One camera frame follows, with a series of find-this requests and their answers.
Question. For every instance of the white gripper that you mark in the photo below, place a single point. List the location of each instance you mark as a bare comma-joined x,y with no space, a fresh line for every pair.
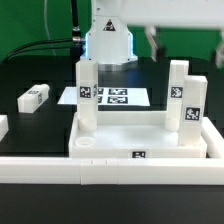
205,14

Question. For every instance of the white desk top tray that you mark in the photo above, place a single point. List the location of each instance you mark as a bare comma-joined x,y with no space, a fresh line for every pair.
130,134

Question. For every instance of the marker sheet with tags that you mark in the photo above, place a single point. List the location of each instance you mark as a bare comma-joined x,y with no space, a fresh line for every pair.
110,96

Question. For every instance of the white L-shaped obstacle fence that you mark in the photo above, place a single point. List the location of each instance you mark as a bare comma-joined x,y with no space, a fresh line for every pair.
180,171

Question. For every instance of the white block left edge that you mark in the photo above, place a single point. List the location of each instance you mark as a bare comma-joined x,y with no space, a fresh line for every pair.
3,126

